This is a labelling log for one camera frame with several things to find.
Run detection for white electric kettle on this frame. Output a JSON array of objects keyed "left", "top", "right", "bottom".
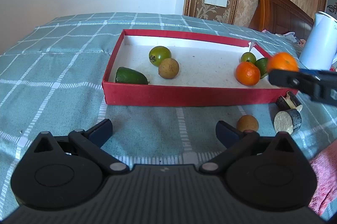
[{"left": 299, "top": 11, "right": 337, "bottom": 70}]

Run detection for small orange tangerine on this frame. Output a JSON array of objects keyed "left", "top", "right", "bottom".
[{"left": 267, "top": 52, "right": 299, "bottom": 73}]

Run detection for teal plaid bedsheet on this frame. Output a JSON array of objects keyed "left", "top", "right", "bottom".
[{"left": 0, "top": 12, "right": 337, "bottom": 224}]

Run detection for pink floral towel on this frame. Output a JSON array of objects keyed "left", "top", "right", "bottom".
[{"left": 309, "top": 140, "right": 337, "bottom": 216}]

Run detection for wooden headboard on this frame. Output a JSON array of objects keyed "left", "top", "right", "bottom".
[{"left": 249, "top": 0, "right": 314, "bottom": 40}]

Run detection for crumpled clothes on bed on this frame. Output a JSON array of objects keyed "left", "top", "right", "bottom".
[{"left": 262, "top": 29, "right": 306, "bottom": 48}]

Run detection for red shallow cardboard box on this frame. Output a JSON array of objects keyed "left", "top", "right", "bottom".
[{"left": 102, "top": 29, "right": 290, "bottom": 107}]

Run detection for dark eggplant piece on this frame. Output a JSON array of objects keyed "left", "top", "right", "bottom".
[
  {"left": 275, "top": 91, "right": 303, "bottom": 112},
  {"left": 273, "top": 109, "right": 302, "bottom": 134}
]

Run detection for large orange tangerine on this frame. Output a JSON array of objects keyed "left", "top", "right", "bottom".
[{"left": 235, "top": 62, "right": 261, "bottom": 86}]

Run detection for cut green cucumber piece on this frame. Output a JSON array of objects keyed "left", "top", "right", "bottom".
[{"left": 255, "top": 57, "right": 269, "bottom": 79}]

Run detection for green tomato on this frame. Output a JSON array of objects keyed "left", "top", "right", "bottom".
[
  {"left": 148, "top": 46, "right": 171, "bottom": 66},
  {"left": 241, "top": 52, "right": 257, "bottom": 64}
]

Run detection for brown kiwi fruit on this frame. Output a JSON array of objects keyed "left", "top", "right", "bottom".
[
  {"left": 236, "top": 115, "right": 259, "bottom": 131},
  {"left": 158, "top": 58, "right": 179, "bottom": 79}
]

